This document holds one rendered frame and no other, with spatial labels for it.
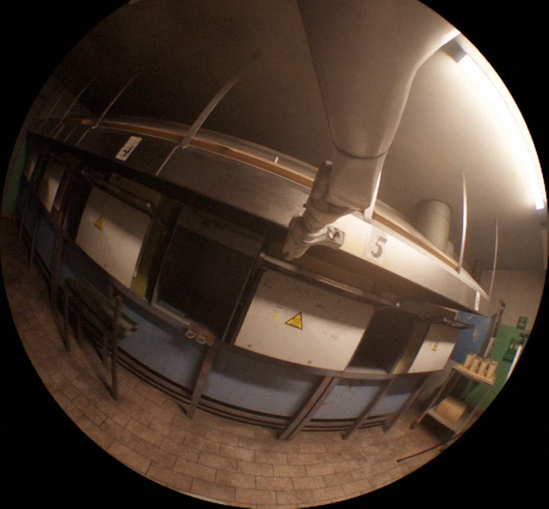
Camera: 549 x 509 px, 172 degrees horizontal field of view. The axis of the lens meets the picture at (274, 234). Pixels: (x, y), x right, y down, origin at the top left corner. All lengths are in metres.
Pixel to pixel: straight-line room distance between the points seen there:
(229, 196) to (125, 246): 0.66
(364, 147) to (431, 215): 1.94
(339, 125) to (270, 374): 1.23
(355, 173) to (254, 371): 1.18
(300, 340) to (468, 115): 1.58
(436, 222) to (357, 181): 1.87
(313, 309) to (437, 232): 1.51
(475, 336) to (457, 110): 2.78
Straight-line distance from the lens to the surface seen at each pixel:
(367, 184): 0.21
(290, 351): 0.94
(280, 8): 1.20
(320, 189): 0.29
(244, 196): 0.64
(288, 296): 0.83
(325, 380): 1.31
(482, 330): 3.26
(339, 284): 0.76
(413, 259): 0.93
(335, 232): 0.44
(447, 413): 2.75
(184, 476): 1.45
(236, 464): 1.56
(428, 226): 2.03
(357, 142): 0.16
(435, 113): 1.36
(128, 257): 1.05
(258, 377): 1.26
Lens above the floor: 1.39
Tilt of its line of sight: 7 degrees up
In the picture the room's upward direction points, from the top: 22 degrees clockwise
